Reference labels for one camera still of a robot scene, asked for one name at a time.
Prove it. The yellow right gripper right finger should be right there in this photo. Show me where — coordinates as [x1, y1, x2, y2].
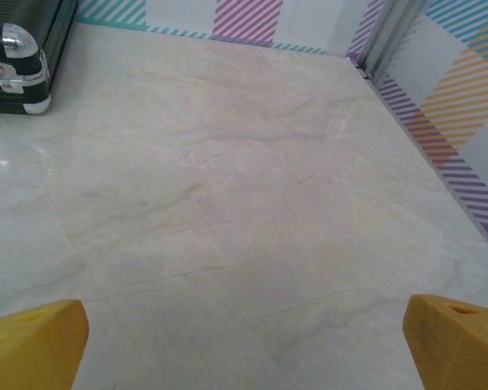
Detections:
[403, 293, 488, 390]

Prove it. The black case with metal handle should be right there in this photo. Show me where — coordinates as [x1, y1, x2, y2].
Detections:
[0, 0, 81, 116]

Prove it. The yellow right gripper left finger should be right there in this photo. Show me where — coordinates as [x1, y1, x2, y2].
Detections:
[0, 298, 91, 390]

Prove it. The aluminium frame post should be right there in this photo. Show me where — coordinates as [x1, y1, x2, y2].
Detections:
[346, 0, 433, 82]

